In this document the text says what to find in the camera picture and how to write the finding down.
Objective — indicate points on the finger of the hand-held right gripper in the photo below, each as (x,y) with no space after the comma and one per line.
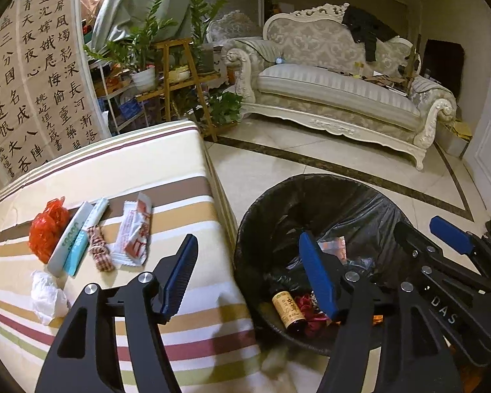
(421,254)
(450,233)

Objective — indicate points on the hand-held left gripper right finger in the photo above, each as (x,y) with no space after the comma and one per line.
(319,274)

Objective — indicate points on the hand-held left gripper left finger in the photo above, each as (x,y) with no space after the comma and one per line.
(180,278)

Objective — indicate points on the clear plastic wrapper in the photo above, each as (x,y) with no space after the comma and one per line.
(333,247)

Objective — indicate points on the brown bottle yellow label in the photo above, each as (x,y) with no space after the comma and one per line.
(288,307)

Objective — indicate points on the white red snack wrapper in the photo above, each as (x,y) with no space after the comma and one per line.
(133,233)

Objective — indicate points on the black bag-lined trash bin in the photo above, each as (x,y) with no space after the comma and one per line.
(331,208)

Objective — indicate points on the orange wrapper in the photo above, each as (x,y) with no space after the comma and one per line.
(377,318)

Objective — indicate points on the checkered candy wrapper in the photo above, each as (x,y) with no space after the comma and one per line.
(100,249)

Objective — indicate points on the teal and white tube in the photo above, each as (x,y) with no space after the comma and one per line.
(80,249)

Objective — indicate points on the white tube with green text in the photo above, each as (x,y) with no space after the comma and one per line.
(63,245)

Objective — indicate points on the white tissue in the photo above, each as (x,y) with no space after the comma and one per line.
(49,294)

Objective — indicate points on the red-orange plastic bag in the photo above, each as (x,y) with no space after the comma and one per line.
(49,229)

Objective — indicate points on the grey storage box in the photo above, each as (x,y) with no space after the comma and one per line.
(454,143)

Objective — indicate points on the white panelled door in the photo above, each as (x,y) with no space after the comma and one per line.
(487,143)

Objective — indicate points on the striped tablecloth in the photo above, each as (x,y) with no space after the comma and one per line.
(147,163)

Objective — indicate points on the dark rectangular panel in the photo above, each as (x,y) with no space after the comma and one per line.
(444,65)

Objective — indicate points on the small leafy potted plant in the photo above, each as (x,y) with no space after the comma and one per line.
(225,108)

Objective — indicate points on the blue plastic crate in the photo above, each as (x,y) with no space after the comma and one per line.
(130,109)

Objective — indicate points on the ornate cream sofa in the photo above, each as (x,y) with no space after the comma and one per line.
(331,90)

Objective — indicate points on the white metal rack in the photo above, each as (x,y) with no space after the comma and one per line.
(107,98)

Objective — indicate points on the green plant in white pot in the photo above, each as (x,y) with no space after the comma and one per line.
(143,80)

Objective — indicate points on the cream ceramic planter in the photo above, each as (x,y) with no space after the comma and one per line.
(179,74)

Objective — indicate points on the clear plastic bottle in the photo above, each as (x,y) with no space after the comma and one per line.
(280,59)

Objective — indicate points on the black jacket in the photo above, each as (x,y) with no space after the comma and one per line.
(364,24)

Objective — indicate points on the wooden plant stand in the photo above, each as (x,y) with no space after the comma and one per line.
(172,42)

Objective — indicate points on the striped sofa throw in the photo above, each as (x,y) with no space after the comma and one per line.
(249,47)

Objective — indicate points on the ornate cream armchair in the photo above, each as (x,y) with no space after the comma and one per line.
(233,26)

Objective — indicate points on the tall green potted plant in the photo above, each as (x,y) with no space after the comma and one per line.
(200,12)

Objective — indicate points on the calligraphy wall hanging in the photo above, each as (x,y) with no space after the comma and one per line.
(37,69)

